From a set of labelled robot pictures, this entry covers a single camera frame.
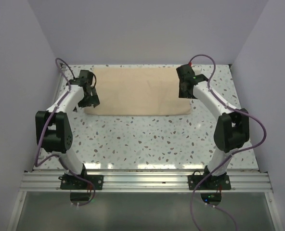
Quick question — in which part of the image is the aluminium front rail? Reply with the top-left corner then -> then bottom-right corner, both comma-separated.
19,169 -> 272,193

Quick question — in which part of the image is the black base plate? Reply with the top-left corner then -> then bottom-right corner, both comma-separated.
58,174 -> 104,190
187,171 -> 232,190

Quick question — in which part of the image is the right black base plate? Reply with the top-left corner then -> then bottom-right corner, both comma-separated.
187,171 -> 232,190

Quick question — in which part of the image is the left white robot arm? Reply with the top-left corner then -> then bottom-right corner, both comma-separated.
34,70 -> 100,189

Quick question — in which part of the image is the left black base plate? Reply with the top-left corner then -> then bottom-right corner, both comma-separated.
58,174 -> 104,190

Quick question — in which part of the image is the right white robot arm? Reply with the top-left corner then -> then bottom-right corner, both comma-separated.
176,64 -> 249,189

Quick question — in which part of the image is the beige cloth wrap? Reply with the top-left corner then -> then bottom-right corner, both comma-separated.
84,67 -> 191,116

